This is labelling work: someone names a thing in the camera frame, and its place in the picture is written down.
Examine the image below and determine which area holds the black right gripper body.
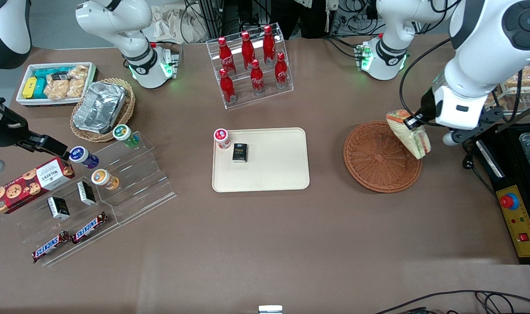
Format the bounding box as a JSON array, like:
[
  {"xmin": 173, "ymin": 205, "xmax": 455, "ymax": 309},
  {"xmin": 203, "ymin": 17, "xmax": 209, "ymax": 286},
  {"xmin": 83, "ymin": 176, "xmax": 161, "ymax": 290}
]
[{"xmin": 0, "ymin": 92, "xmax": 30, "ymax": 148}]

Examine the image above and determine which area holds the triangular sandwich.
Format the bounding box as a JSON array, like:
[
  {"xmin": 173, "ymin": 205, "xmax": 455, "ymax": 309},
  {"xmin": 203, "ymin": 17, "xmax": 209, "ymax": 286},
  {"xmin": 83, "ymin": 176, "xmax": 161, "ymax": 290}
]
[{"xmin": 385, "ymin": 109, "xmax": 432, "ymax": 160}]

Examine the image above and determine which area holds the brown wicker basket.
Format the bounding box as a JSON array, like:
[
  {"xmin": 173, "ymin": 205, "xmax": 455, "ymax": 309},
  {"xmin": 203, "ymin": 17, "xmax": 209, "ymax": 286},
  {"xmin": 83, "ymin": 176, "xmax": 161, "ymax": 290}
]
[{"xmin": 343, "ymin": 121, "xmax": 423, "ymax": 193}]

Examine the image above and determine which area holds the aluminium foil tray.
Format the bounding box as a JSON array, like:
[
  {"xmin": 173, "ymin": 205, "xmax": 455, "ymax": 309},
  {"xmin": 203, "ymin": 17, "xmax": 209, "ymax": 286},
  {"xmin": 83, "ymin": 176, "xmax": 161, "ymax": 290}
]
[{"xmin": 72, "ymin": 81, "xmax": 127, "ymax": 134}]

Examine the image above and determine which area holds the light wicker basket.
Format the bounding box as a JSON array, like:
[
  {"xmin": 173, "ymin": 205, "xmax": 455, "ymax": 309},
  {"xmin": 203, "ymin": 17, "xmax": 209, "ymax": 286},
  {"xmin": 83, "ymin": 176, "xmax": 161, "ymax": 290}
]
[{"xmin": 70, "ymin": 78, "xmax": 136, "ymax": 143}]

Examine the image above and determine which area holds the beige plastic tray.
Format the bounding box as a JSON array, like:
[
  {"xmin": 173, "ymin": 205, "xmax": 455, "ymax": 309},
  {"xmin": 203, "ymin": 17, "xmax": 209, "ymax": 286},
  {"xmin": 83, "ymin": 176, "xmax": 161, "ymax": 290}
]
[{"xmin": 212, "ymin": 127, "xmax": 310, "ymax": 193}]

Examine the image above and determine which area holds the white plastic bin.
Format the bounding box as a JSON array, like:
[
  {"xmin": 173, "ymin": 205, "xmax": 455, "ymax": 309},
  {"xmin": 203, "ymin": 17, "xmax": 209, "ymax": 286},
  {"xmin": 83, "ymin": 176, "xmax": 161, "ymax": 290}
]
[{"xmin": 16, "ymin": 62, "xmax": 99, "ymax": 107}]

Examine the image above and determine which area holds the blue-lid small jar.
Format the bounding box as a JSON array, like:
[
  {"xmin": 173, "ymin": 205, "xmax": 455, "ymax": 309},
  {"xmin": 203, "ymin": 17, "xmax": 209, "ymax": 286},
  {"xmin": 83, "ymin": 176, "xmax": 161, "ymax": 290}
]
[{"xmin": 69, "ymin": 146, "xmax": 100, "ymax": 170}]

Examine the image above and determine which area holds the red Walkers cookie box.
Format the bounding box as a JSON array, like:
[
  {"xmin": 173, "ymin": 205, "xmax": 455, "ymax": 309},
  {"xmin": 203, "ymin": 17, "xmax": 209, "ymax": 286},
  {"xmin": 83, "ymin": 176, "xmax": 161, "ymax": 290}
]
[{"xmin": 0, "ymin": 157, "xmax": 75, "ymax": 215}]

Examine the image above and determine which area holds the yellow small box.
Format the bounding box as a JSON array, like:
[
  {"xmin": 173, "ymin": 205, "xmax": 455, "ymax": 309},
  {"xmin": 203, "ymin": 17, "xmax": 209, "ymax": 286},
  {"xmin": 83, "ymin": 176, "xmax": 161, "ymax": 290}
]
[{"xmin": 22, "ymin": 77, "xmax": 38, "ymax": 99}]

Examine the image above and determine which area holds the teal snack box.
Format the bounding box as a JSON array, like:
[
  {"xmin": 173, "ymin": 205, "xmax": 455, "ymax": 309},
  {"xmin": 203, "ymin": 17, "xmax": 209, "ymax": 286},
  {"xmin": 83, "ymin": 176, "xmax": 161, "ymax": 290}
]
[{"xmin": 33, "ymin": 65, "xmax": 76, "ymax": 99}]

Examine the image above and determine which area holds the small black white box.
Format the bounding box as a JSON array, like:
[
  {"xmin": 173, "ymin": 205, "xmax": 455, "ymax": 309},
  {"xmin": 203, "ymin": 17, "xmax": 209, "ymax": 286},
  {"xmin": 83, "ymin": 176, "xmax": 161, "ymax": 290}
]
[
  {"xmin": 47, "ymin": 196, "xmax": 71, "ymax": 221},
  {"xmin": 77, "ymin": 181, "xmax": 97, "ymax": 206}
]

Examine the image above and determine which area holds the clear bag of biscuits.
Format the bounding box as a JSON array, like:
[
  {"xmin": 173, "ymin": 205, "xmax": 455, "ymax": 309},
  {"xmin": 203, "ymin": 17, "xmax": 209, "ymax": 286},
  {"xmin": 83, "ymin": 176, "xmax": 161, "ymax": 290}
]
[{"xmin": 44, "ymin": 65, "xmax": 89, "ymax": 100}]

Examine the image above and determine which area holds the orange-lid small jar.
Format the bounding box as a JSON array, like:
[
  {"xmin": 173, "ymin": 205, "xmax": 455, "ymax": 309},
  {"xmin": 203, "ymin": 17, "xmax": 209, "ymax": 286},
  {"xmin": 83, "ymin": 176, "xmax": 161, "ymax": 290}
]
[{"xmin": 91, "ymin": 169, "xmax": 120, "ymax": 191}]

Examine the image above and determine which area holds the bag of fried snacks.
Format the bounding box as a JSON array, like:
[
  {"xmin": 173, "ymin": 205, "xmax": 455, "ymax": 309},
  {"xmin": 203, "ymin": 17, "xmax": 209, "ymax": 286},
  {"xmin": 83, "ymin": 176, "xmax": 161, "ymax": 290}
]
[{"xmin": 503, "ymin": 65, "xmax": 530, "ymax": 91}]

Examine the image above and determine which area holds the green-lid small jar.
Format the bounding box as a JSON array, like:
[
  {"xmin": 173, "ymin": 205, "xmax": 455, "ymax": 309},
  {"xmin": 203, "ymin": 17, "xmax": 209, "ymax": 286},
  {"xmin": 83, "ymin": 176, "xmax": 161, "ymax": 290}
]
[{"xmin": 112, "ymin": 124, "xmax": 140, "ymax": 148}]

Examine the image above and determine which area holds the black control box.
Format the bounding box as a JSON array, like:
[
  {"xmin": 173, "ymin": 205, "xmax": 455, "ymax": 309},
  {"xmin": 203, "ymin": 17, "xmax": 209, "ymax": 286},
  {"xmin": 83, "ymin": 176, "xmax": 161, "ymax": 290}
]
[{"xmin": 476, "ymin": 124, "xmax": 530, "ymax": 265}]

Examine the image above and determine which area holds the Snickers bar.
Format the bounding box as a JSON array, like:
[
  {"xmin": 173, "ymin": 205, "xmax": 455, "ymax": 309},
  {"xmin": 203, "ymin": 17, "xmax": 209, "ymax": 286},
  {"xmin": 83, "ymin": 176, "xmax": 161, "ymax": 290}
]
[
  {"xmin": 32, "ymin": 230, "xmax": 71, "ymax": 264},
  {"xmin": 71, "ymin": 212, "xmax": 109, "ymax": 245}
]

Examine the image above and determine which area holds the clear acrylic step display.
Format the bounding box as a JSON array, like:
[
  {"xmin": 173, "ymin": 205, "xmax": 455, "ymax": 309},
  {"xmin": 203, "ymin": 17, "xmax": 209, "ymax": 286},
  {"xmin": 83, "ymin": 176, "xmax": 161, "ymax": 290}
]
[{"xmin": 21, "ymin": 131, "xmax": 177, "ymax": 267}]

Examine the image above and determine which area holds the red emergency stop button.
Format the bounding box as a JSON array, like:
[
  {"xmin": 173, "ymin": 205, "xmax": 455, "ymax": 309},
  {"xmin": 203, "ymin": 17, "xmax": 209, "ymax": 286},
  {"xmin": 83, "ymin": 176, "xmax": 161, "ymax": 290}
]
[{"xmin": 499, "ymin": 192, "xmax": 520, "ymax": 211}]

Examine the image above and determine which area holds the red cola bottle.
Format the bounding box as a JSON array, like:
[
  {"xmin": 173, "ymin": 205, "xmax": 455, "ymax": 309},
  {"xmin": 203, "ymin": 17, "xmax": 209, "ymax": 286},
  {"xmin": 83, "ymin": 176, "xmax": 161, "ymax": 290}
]
[
  {"xmin": 219, "ymin": 68, "xmax": 236, "ymax": 103},
  {"xmin": 263, "ymin": 25, "xmax": 276, "ymax": 65},
  {"xmin": 275, "ymin": 52, "xmax": 289, "ymax": 89},
  {"xmin": 218, "ymin": 37, "xmax": 236, "ymax": 75},
  {"xmin": 241, "ymin": 31, "xmax": 256, "ymax": 70},
  {"xmin": 251, "ymin": 59, "xmax": 265, "ymax": 95}
]

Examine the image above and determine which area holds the person behind table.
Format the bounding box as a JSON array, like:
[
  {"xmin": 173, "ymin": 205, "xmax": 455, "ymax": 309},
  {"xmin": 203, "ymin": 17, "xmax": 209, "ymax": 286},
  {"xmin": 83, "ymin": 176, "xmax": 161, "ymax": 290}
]
[{"xmin": 269, "ymin": 0, "xmax": 340, "ymax": 40}]

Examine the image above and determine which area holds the clear acrylic bottle rack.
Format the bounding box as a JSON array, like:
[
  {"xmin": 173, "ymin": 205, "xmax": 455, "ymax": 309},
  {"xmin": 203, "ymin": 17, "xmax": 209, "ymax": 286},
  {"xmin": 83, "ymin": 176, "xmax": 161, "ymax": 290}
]
[{"xmin": 206, "ymin": 23, "xmax": 294, "ymax": 109}]

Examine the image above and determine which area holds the crumpled beige bag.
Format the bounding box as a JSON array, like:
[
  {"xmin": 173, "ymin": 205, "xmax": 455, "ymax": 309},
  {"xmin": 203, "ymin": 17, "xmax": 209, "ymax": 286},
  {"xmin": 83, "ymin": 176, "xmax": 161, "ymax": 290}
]
[{"xmin": 151, "ymin": 4, "xmax": 207, "ymax": 44}]

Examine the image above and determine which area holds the red-lid small jar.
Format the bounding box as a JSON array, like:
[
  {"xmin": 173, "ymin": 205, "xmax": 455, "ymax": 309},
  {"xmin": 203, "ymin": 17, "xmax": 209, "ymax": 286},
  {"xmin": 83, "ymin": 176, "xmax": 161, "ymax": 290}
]
[{"xmin": 214, "ymin": 128, "xmax": 232, "ymax": 150}]

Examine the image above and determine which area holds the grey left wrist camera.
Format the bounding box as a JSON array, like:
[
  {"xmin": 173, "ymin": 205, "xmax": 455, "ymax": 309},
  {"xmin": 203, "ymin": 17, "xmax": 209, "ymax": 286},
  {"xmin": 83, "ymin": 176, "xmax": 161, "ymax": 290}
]
[{"xmin": 442, "ymin": 127, "xmax": 481, "ymax": 147}]

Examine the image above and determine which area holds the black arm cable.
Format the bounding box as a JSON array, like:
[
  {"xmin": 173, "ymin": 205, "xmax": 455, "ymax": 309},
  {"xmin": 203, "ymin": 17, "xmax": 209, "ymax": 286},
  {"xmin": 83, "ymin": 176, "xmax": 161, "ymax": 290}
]
[{"xmin": 398, "ymin": 38, "xmax": 454, "ymax": 128}]

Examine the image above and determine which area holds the black cable with plug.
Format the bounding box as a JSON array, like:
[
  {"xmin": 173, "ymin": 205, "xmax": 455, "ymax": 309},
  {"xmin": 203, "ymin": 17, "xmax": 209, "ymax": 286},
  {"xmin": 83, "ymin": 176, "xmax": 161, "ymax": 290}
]
[{"xmin": 462, "ymin": 140, "xmax": 497, "ymax": 198}]

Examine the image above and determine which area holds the white wire rack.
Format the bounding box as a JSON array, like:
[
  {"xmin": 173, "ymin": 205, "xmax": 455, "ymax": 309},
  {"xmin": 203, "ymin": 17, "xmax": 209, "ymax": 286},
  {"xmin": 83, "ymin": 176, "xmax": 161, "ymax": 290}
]
[{"xmin": 483, "ymin": 57, "xmax": 530, "ymax": 117}]

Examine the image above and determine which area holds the black cable on floor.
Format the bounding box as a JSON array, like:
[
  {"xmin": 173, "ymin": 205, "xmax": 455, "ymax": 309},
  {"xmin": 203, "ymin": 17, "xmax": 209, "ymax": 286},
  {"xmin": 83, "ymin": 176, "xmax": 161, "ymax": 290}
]
[{"xmin": 374, "ymin": 290, "xmax": 530, "ymax": 314}]

